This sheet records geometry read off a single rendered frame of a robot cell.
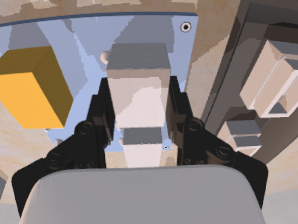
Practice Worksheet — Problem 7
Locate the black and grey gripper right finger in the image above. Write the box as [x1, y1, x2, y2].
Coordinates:
[165, 76, 268, 211]

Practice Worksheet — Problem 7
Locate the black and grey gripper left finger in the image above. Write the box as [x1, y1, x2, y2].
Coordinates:
[11, 77, 116, 219]

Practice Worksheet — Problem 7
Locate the orange-yellow rectangular block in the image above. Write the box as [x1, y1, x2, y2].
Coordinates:
[0, 46, 74, 129]

